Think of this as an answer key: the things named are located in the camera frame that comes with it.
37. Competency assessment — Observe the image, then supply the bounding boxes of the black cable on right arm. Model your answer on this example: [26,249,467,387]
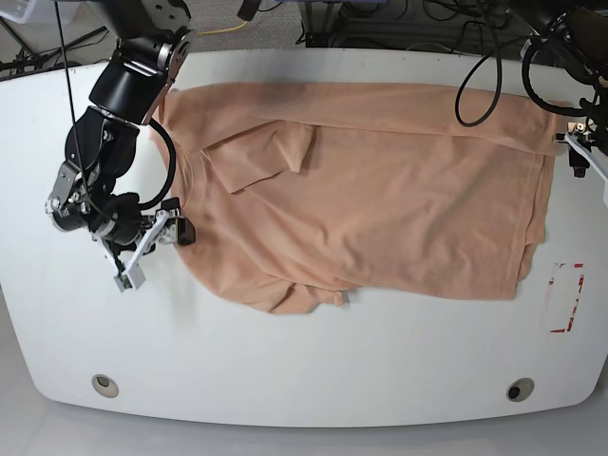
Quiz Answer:
[137,118,178,210]

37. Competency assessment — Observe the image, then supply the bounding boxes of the black equipment base on floor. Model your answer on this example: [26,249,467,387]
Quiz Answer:
[296,1,432,50]

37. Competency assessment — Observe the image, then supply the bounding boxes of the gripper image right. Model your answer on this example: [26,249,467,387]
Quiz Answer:
[553,122,607,179]

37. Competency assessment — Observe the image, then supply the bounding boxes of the red tape rectangle marking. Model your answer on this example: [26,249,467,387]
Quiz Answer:
[545,262,585,334]

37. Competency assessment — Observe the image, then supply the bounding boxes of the black tripod stand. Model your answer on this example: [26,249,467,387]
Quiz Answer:
[1,20,109,81]

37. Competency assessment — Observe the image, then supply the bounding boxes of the peach T-shirt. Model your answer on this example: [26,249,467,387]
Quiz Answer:
[155,83,566,314]

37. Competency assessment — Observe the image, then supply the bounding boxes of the left table cable grommet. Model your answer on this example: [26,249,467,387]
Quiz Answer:
[91,374,120,399]

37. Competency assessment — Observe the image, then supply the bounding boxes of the yellow cable on floor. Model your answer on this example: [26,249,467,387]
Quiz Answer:
[197,18,248,37]

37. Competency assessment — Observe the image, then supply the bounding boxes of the black robot arm image left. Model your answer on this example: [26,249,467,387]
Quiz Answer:
[47,1,194,272]

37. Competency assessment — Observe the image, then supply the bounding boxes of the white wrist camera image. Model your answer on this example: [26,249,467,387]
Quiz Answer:
[110,210,169,293]
[564,133,607,183]

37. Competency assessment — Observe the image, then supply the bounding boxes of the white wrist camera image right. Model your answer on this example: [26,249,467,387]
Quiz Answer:
[564,133,607,183]

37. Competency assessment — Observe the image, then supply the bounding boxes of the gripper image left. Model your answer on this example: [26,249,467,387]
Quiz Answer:
[89,197,196,265]

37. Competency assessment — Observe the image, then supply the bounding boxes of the table cable grommet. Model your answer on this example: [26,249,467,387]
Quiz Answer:
[91,374,120,399]
[506,378,535,403]

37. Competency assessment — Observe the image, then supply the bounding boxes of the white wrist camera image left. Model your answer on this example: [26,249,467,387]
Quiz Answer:
[110,210,169,293]

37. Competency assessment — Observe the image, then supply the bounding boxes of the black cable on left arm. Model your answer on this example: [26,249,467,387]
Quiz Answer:
[454,0,504,127]

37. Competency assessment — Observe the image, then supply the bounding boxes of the clear plastic storage box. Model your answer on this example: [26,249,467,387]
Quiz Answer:
[0,0,80,25]

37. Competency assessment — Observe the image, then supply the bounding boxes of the right table cable grommet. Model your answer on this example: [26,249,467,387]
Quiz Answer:
[506,378,535,403]

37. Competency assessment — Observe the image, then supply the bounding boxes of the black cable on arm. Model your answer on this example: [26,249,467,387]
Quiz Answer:
[454,0,504,127]
[137,118,178,210]

